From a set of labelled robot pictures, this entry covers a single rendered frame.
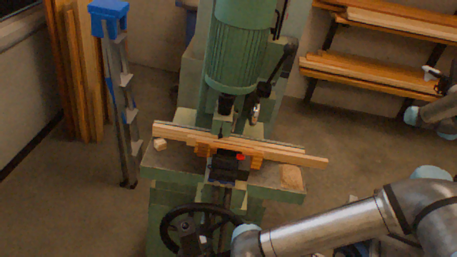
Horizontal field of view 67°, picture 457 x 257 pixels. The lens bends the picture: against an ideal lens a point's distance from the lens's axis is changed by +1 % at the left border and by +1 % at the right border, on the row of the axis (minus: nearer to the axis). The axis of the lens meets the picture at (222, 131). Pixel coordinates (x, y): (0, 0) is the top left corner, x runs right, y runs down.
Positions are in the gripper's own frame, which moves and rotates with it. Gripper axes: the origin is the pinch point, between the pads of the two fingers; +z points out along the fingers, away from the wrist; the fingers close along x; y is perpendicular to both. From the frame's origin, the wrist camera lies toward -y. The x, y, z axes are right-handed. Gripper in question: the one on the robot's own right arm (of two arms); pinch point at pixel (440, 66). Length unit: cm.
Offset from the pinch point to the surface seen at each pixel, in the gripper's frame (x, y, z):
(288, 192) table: -65, 26, -65
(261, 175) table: -75, 24, -60
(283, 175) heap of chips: -67, 23, -59
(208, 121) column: -99, 20, -33
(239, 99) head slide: -86, 3, -42
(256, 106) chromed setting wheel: -79, 6, -40
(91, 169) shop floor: -189, 99, 10
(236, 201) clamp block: -82, 22, -76
